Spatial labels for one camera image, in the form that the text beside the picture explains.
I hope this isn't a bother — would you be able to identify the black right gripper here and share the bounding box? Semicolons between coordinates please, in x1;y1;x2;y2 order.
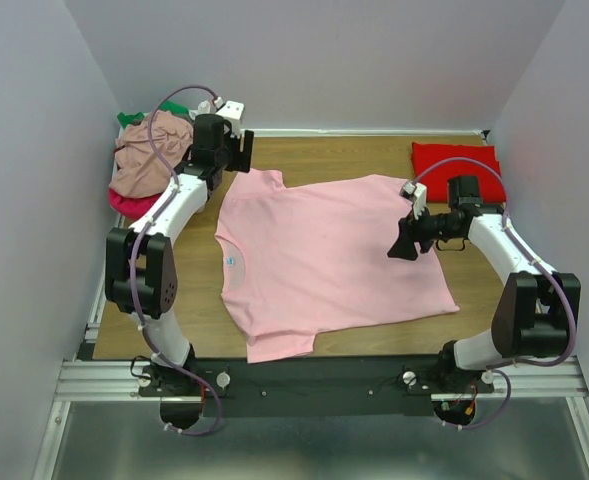
386;201;461;261

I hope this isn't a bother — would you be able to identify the light pink t shirt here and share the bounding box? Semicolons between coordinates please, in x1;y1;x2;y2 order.
215;170;457;363

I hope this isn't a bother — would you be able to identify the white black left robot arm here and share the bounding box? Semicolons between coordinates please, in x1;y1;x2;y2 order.
105;108;254;395

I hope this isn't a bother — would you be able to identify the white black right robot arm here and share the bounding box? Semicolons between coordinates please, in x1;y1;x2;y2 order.
388;175;581;392

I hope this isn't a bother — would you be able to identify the folded red t shirt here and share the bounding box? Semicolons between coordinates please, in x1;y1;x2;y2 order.
411;142;506;203

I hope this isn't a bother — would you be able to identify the dusty pink t shirt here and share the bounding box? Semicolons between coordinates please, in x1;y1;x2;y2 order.
109;111;193;198

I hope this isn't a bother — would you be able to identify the green t shirt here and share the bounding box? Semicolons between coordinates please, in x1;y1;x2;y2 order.
116;101;192;129

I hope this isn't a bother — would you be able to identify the magenta t shirt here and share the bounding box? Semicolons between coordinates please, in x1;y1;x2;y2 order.
108;189;160;221

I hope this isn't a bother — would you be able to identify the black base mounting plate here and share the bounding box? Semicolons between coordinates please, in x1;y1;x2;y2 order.
135;355;493;428

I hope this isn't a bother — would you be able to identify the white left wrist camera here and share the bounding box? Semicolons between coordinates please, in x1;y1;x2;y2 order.
216;100;245;138

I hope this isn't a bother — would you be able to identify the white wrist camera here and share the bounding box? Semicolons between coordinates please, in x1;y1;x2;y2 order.
216;100;245;138
400;181;427;219

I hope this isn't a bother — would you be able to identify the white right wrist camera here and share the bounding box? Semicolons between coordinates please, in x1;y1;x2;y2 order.
400;181;427;219

